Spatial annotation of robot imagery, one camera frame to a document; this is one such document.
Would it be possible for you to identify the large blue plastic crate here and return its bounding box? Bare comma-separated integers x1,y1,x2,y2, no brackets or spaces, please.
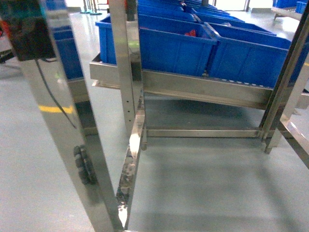
206,23,292,88

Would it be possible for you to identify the stainless steel roller rack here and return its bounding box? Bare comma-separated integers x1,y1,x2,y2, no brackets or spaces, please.
0,0,309,232

